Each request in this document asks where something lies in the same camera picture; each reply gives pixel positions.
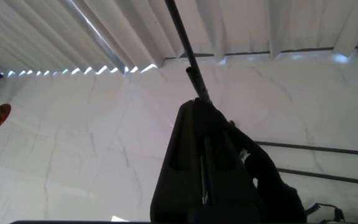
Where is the black cable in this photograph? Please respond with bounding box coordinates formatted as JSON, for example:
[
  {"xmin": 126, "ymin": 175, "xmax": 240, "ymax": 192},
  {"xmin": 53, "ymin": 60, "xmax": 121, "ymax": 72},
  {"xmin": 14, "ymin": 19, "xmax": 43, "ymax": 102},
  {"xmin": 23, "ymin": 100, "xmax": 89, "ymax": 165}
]
[{"xmin": 305, "ymin": 202, "xmax": 346, "ymax": 223}]

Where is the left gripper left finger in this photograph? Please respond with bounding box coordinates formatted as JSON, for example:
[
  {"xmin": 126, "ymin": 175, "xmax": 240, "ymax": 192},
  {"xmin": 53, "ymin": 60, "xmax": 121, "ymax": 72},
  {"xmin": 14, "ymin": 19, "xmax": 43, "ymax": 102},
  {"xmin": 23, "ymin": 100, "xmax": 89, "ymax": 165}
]
[{"xmin": 150, "ymin": 99, "xmax": 205, "ymax": 223}]

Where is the black short-sleeved shirt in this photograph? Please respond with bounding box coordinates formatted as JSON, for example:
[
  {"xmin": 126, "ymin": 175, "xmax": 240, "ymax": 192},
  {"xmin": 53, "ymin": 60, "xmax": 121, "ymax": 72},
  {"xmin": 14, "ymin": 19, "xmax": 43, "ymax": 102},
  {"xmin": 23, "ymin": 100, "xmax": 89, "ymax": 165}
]
[{"xmin": 193, "ymin": 97, "xmax": 308, "ymax": 223}]

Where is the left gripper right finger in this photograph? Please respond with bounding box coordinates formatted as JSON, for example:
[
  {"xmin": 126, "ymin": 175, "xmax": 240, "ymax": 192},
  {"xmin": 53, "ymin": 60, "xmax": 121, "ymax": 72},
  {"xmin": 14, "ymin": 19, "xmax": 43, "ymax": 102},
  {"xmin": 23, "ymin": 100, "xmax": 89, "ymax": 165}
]
[{"xmin": 204, "ymin": 130, "xmax": 265, "ymax": 223}]

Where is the black clothes rack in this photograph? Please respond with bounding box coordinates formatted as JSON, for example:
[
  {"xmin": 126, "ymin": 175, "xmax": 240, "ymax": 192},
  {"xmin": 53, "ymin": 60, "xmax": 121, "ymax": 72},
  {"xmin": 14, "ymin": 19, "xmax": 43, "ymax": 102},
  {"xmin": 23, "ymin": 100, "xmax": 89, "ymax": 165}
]
[{"xmin": 164, "ymin": 0, "xmax": 358, "ymax": 188}]

